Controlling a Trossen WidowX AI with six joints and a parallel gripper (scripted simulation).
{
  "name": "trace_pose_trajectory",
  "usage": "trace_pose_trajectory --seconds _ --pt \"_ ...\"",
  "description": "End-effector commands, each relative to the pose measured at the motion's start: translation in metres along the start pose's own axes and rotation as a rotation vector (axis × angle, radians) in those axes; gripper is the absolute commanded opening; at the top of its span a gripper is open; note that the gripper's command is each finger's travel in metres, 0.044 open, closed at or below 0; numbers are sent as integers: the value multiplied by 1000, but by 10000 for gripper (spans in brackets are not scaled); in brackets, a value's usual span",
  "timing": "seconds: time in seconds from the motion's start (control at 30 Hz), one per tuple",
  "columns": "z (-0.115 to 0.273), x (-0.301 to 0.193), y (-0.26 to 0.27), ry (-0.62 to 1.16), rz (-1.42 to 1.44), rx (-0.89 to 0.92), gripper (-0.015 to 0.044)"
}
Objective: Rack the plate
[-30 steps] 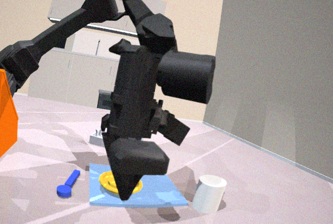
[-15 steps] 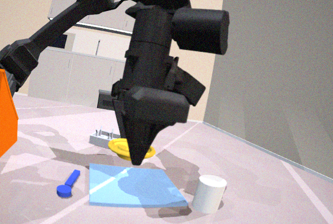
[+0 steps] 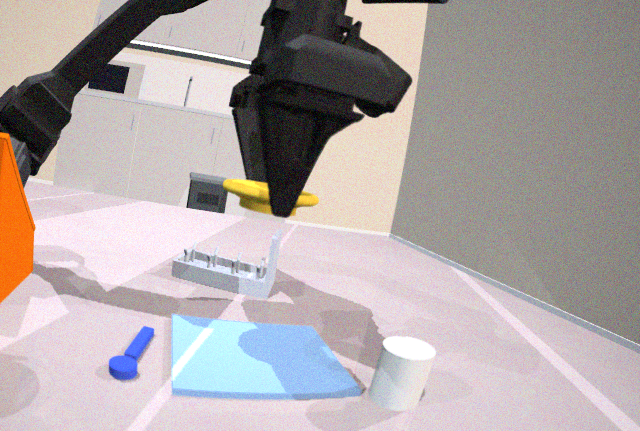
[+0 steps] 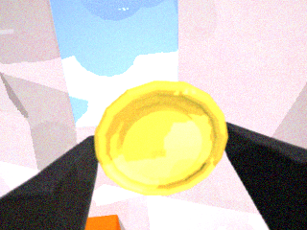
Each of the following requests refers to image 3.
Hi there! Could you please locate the white dish rack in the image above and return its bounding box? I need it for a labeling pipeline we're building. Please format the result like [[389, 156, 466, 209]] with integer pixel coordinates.
[[171, 229, 283, 300]]

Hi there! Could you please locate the yellow plate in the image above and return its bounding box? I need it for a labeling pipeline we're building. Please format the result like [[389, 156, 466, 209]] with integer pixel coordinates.
[[223, 179, 319, 216]]

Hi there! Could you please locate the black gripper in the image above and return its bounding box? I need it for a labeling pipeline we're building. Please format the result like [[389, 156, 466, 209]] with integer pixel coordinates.
[[229, 0, 391, 218]]

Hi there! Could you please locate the light blue flat mat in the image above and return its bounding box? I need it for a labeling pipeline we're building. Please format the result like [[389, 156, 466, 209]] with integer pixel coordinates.
[[171, 315, 362, 400]]

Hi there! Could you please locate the white cylinder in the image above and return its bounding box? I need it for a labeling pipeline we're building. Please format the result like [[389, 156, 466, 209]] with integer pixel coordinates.
[[369, 336, 436, 411]]

